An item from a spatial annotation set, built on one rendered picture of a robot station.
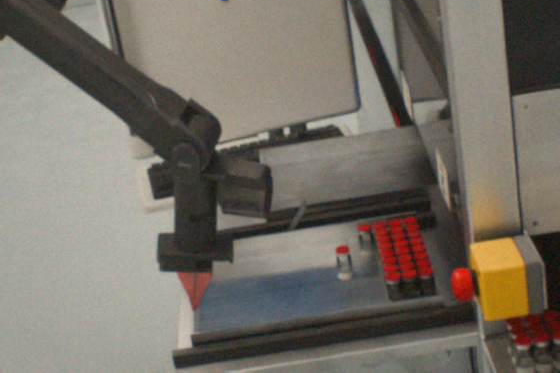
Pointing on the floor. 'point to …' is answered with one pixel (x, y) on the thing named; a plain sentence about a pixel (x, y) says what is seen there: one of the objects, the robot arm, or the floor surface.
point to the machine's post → (479, 108)
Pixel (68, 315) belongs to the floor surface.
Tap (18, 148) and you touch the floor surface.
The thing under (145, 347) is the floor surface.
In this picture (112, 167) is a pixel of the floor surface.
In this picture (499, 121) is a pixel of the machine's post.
